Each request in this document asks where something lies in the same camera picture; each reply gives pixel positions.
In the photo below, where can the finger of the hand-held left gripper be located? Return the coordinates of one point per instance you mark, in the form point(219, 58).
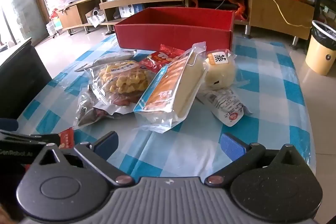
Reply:
point(39, 138)

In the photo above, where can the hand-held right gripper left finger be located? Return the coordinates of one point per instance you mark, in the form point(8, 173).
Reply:
point(105, 144)

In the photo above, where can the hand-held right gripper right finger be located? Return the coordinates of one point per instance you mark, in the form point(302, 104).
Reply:
point(232, 145)

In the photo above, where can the small red packet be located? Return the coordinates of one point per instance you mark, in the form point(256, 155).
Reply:
point(66, 138)

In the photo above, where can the clear dark jerky packet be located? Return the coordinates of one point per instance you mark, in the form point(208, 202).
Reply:
point(88, 116)

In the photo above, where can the silver white snack pouch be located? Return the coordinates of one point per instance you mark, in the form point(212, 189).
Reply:
point(225, 103)

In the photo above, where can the yellow waffle snack packet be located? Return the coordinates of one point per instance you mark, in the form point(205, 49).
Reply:
point(123, 79)

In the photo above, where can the round bun packet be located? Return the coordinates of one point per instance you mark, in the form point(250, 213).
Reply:
point(220, 74)

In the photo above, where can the long bread packet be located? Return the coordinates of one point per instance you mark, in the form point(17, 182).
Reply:
point(168, 90)

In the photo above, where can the red snack packet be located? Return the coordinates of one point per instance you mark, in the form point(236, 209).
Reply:
point(160, 58)

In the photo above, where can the red cardboard box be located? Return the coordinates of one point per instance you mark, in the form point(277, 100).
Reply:
point(170, 35)

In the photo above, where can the black chair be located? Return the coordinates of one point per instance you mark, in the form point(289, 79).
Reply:
point(21, 77)

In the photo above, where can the grey snack packet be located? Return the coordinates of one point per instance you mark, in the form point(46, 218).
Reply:
point(110, 58)

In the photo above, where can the white plastic drawer cart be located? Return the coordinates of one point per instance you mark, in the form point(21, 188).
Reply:
point(53, 27)

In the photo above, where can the white plastic bag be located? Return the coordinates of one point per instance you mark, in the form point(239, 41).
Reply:
point(95, 20)

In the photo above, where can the yellow trash bin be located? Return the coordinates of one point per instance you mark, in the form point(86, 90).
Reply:
point(319, 56)

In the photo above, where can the glass sliding door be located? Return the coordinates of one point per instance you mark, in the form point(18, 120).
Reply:
point(23, 8)

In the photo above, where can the orange plastic bag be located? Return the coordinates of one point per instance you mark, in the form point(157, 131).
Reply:
point(240, 10)

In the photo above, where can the blue white box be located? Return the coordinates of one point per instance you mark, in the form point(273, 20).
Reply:
point(130, 10)

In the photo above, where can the wooden TV stand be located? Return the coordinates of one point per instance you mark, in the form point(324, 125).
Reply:
point(275, 11)

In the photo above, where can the black flat appliance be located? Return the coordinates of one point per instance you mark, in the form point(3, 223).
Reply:
point(210, 3)

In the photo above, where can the white security camera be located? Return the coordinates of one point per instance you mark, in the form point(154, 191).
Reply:
point(96, 12)

